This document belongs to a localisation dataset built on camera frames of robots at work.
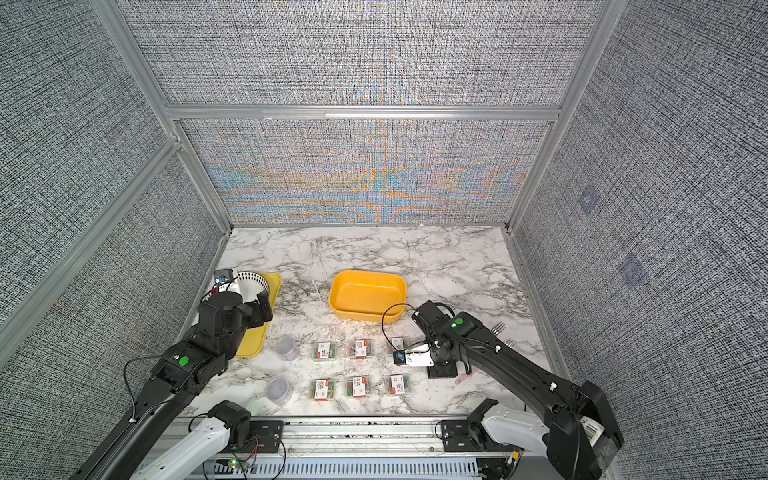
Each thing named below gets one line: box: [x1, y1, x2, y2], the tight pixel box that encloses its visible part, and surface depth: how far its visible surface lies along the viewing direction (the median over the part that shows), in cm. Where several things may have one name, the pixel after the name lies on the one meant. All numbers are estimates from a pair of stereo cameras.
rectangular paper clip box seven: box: [385, 373, 411, 396], surface depth 81 cm
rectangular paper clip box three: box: [346, 376, 372, 399], surface depth 81 cm
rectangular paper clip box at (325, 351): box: [313, 341, 337, 362], surface depth 87 cm
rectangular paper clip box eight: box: [390, 336, 404, 351], surface depth 90 cm
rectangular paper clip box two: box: [310, 380, 335, 401], surface depth 81 cm
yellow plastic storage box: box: [329, 270, 407, 323], surface depth 101 cm
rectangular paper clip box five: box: [348, 338, 372, 360], surface depth 87 cm
